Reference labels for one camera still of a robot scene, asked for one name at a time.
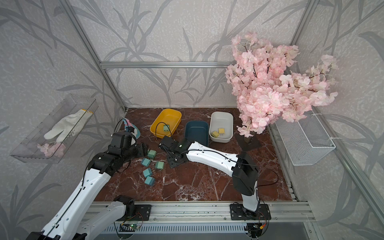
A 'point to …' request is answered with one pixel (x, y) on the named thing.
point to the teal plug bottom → (150, 180)
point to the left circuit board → (128, 227)
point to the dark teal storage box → (198, 131)
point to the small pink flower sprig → (52, 149)
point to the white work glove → (69, 126)
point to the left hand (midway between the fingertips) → (144, 146)
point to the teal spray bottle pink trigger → (127, 124)
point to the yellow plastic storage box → (166, 123)
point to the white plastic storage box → (221, 126)
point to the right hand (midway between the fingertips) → (173, 161)
